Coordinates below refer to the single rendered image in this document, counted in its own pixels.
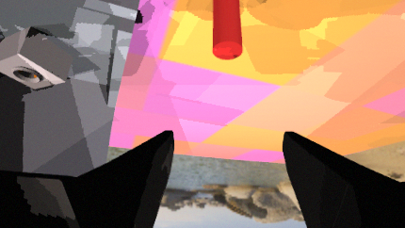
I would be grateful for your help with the dark red peg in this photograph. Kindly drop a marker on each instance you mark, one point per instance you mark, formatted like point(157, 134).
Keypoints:
point(227, 32)

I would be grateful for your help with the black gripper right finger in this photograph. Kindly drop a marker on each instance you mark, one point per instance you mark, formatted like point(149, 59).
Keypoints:
point(336, 192)

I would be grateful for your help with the white block with hole in top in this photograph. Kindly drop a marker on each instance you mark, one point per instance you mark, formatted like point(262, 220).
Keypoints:
point(32, 59)

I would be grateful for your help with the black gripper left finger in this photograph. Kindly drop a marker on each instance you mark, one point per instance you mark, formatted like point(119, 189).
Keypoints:
point(123, 193)

